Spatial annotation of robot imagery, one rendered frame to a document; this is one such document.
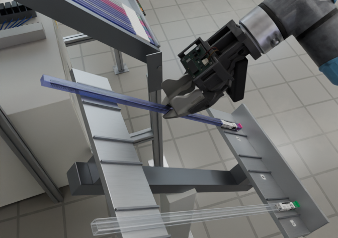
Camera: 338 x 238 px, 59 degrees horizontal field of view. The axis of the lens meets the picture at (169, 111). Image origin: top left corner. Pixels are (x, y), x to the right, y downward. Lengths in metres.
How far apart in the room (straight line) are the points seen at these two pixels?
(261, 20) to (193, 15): 1.92
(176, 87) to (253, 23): 0.18
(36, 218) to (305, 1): 1.38
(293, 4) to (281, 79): 1.52
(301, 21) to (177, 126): 1.23
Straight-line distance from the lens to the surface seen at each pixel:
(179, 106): 0.56
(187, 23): 2.35
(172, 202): 0.61
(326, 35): 0.54
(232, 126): 0.75
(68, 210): 1.54
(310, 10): 0.54
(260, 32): 0.53
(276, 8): 0.54
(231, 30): 0.52
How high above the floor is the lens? 1.38
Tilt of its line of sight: 52 degrees down
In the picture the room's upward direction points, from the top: straight up
